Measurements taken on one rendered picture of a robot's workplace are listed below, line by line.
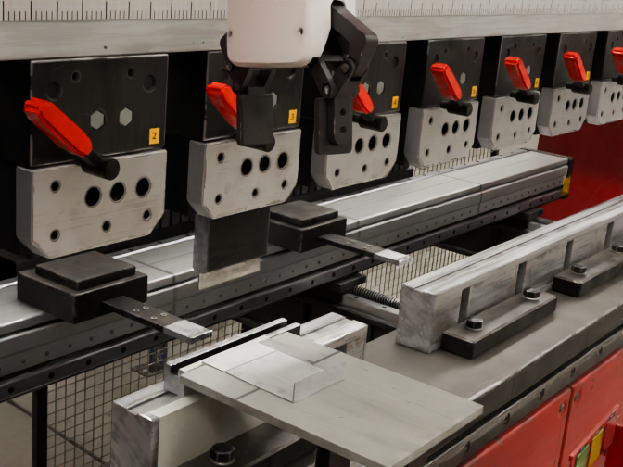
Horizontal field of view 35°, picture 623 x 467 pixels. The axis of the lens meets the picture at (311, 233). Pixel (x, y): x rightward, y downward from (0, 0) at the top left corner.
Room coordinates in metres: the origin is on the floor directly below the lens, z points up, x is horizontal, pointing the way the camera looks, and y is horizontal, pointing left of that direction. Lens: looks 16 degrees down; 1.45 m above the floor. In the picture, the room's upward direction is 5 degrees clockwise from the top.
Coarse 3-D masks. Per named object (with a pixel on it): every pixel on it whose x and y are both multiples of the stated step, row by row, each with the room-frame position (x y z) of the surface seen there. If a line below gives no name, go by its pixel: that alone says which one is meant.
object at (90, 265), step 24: (48, 264) 1.16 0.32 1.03; (72, 264) 1.17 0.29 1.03; (96, 264) 1.18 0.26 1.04; (120, 264) 1.18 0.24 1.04; (24, 288) 1.15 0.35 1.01; (48, 288) 1.12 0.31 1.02; (72, 288) 1.11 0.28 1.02; (96, 288) 1.12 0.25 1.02; (120, 288) 1.15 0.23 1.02; (144, 288) 1.18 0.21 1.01; (48, 312) 1.12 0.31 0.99; (72, 312) 1.09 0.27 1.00; (96, 312) 1.12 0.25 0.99; (120, 312) 1.11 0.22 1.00; (144, 312) 1.10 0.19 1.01; (192, 336) 1.04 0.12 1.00
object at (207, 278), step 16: (256, 208) 1.05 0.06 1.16; (208, 224) 0.99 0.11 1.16; (224, 224) 1.01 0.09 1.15; (240, 224) 1.03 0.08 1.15; (256, 224) 1.05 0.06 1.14; (208, 240) 0.99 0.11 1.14; (224, 240) 1.01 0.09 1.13; (240, 240) 1.03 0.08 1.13; (256, 240) 1.05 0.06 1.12; (208, 256) 0.99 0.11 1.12; (224, 256) 1.01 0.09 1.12; (240, 256) 1.03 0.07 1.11; (256, 256) 1.05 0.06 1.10; (208, 272) 0.99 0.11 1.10; (224, 272) 1.03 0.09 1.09; (240, 272) 1.05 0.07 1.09
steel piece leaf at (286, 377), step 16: (240, 368) 0.98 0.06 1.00; (256, 368) 0.98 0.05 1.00; (272, 368) 0.98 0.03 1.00; (288, 368) 0.99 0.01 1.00; (304, 368) 0.99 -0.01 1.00; (336, 368) 0.96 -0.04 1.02; (256, 384) 0.94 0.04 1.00; (272, 384) 0.94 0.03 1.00; (288, 384) 0.95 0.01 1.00; (304, 384) 0.92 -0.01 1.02; (320, 384) 0.94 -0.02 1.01; (288, 400) 0.91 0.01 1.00
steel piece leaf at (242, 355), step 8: (248, 344) 1.04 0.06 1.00; (256, 344) 1.05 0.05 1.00; (224, 352) 1.01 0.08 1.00; (232, 352) 1.02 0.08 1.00; (240, 352) 1.02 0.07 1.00; (248, 352) 1.02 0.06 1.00; (256, 352) 1.02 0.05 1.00; (264, 352) 1.02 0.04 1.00; (272, 352) 1.03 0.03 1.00; (208, 360) 0.99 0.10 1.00; (216, 360) 0.99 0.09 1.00; (224, 360) 0.99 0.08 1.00; (232, 360) 0.99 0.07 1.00; (240, 360) 1.00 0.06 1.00; (248, 360) 1.00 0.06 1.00; (216, 368) 0.97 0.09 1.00; (224, 368) 0.97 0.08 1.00; (232, 368) 0.98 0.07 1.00
